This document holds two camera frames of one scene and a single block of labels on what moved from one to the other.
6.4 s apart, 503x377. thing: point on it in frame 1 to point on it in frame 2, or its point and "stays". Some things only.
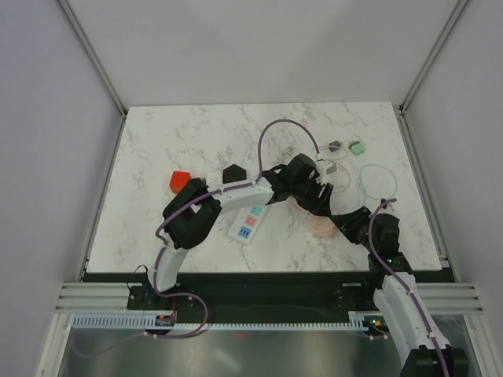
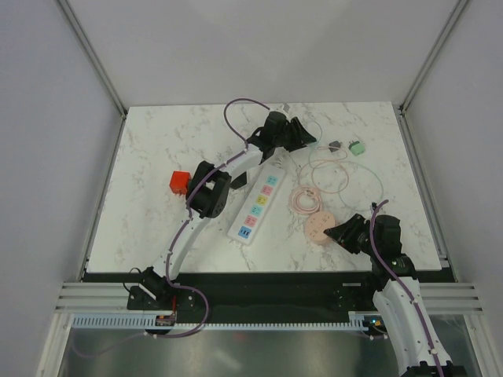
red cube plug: [178, 180] stays
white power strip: [246, 224] stays
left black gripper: [319, 206] to [301, 139]
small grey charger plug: [334, 143] stays
